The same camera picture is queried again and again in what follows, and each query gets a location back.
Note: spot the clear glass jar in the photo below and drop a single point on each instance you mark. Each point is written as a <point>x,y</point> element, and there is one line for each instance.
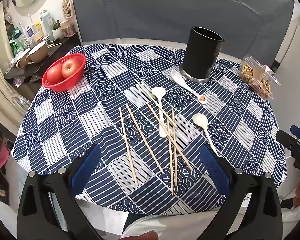
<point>21,103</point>

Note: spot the green packet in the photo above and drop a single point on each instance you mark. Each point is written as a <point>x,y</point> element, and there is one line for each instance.
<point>18,42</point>

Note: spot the blue white patterned tablecloth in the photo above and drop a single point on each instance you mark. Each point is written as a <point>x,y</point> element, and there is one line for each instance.
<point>65,130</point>

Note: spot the small beige mug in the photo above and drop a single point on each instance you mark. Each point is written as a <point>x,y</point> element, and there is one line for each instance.
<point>23,57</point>

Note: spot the plain white spoon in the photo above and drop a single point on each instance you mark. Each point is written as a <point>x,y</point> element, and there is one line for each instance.
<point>158,92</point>
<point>200,119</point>

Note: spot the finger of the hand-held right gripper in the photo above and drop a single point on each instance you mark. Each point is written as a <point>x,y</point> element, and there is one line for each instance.
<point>283,137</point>
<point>298,132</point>

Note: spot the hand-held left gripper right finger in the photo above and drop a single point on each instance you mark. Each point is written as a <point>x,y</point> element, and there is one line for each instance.
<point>215,170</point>

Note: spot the pink jar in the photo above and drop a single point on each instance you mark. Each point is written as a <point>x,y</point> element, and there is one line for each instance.
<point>68,31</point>

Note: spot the white spray bottle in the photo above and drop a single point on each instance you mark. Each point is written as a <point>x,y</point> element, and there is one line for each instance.
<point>47,25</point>

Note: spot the grey padded headboard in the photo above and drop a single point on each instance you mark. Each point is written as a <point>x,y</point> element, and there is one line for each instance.
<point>152,10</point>

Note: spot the wooden chopstick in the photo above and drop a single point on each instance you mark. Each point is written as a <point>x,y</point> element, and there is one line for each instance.
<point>171,167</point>
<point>182,155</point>
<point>146,92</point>
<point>176,175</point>
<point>142,135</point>
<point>127,142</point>

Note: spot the cream curtain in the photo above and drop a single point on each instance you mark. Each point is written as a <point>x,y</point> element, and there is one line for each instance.
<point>0,80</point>

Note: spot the clear plastic snack box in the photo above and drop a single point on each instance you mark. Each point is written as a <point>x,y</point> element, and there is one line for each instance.
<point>252,72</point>

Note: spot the small potted plant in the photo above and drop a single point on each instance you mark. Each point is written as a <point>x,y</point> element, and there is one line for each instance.
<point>57,33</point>

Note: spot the dark side shelf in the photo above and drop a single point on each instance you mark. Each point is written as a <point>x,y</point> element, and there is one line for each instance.
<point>40,67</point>

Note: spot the white cabinet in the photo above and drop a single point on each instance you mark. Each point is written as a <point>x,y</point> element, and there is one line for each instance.
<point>295,45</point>

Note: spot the black utensil holder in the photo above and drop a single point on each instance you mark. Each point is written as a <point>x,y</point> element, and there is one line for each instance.
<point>202,52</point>

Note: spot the person's white clothing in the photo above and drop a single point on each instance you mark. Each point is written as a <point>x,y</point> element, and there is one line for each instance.
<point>115,220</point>

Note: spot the red apple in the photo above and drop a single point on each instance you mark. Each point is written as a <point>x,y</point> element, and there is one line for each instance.
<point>54,75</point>
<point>70,67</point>

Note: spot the red plastic basket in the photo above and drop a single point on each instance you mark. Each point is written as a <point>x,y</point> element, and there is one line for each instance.
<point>65,86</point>

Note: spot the purple label bottle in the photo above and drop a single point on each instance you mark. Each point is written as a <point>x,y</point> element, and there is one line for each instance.
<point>30,31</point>

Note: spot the large beige mug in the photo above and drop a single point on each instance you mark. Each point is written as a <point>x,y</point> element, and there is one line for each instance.
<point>38,52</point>

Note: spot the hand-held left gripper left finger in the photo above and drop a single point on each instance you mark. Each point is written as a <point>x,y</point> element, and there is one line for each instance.
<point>86,170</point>

